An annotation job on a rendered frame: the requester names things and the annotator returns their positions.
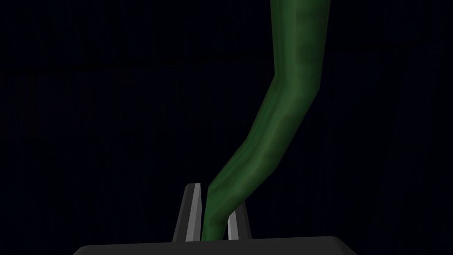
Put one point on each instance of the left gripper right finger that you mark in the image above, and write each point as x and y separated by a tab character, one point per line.
238	226

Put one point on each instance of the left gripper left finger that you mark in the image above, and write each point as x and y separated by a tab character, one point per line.
189	219

